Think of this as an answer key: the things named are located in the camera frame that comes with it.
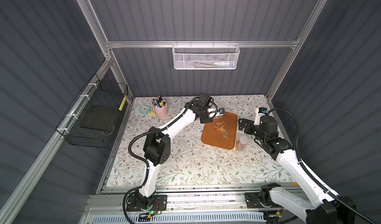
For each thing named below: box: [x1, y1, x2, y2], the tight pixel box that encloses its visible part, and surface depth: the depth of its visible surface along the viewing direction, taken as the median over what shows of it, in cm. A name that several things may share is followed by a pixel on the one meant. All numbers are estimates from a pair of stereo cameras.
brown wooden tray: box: [201, 111, 239, 150], surface depth 101 cm
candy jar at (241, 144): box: [236, 134, 250, 152], surface depth 86 cm
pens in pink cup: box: [151, 95, 166, 109], surface depth 103 cm
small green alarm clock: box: [138, 105, 151, 115], surface depth 114 cm
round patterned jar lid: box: [178, 138, 188, 148], surface depth 96 cm
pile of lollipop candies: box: [213, 120, 229, 140], surface depth 103 cm
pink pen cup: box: [153, 103, 169, 119], surface depth 106 cm
